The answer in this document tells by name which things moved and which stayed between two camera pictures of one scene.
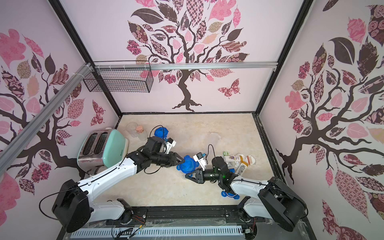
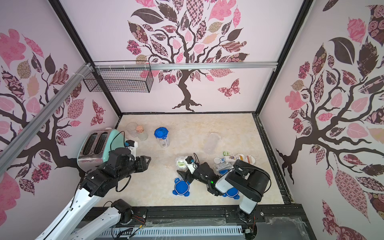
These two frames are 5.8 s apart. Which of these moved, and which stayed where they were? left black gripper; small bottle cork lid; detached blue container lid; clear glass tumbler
Moved: left black gripper
Stayed: small bottle cork lid; detached blue container lid; clear glass tumbler
